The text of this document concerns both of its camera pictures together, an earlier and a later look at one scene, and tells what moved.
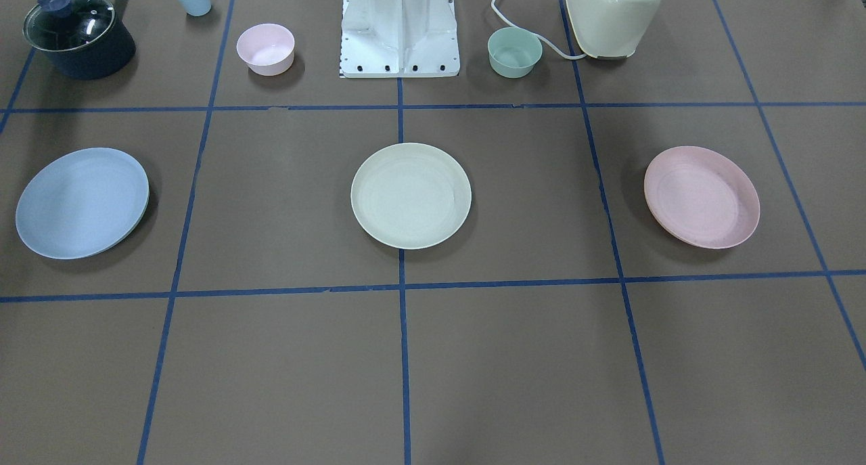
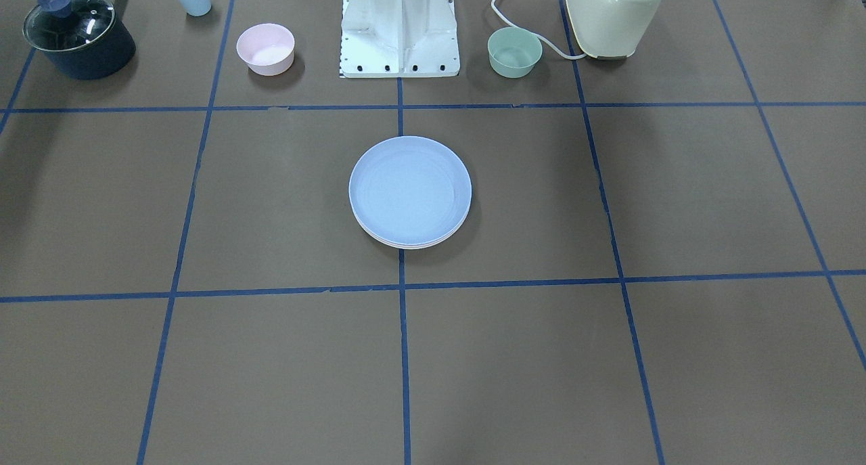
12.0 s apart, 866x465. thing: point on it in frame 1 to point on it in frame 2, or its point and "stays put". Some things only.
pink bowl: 267,49 stays put
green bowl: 513,52 stays put
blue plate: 82,203 to 409,190
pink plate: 701,197 to 408,246
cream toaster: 608,24 stays put
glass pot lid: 68,21 stays put
